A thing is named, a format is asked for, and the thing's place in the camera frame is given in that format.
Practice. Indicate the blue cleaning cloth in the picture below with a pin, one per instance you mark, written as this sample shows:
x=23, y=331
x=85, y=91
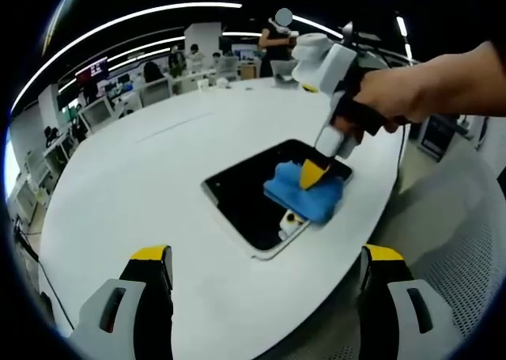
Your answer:
x=312, y=201

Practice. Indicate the dark-backed office chair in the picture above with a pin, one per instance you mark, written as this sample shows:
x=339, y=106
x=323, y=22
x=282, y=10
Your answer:
x=152, y=77

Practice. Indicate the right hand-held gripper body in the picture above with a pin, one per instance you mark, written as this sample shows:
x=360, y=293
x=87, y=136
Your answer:
x=332, y=67

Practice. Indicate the small white toy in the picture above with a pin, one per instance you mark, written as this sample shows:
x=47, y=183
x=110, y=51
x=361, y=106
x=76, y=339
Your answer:
x=222, y=83

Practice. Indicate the grey mesh office chair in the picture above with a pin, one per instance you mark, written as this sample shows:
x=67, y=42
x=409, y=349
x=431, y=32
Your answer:
x=454, y=281

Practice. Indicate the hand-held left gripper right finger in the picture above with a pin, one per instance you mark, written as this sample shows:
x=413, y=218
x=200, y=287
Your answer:
x=407, y=320

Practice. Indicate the person's right hand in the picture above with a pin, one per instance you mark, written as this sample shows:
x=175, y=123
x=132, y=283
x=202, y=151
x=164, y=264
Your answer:
x=395, y=95

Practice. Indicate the red wall screen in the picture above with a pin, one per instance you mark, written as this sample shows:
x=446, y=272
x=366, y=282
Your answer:
x=93, y=69

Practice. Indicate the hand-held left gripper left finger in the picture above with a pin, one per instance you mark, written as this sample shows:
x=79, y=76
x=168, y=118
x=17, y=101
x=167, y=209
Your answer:
x=114, y=316

